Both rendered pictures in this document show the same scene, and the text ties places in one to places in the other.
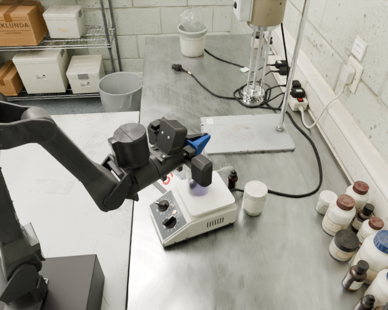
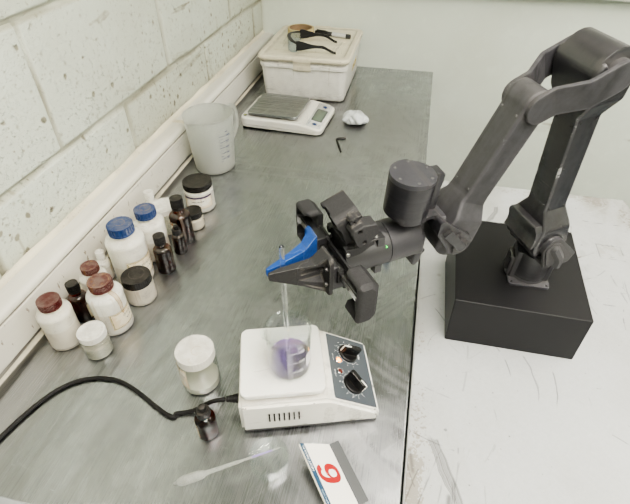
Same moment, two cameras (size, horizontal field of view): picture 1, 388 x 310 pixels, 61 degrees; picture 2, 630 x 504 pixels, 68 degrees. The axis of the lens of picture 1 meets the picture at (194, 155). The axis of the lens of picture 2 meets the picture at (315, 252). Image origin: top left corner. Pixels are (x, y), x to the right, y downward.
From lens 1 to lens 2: 0.96 m
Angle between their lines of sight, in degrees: 96
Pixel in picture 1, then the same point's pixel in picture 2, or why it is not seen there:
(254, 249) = (242, 324)
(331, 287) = (188, 271)
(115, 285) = (429, 326)
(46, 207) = (583, 487)
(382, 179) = (9, 296)
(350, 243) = (138, 270)
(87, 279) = (461, 273)
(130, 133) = (411, 168)
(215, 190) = (263, 354)
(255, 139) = not seen: outside the picture
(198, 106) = not seen: outside the picture
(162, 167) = not seen: hidden behind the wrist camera
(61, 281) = (490, 278)
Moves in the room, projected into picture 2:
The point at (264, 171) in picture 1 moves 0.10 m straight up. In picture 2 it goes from (119, 453) to (98, 415)
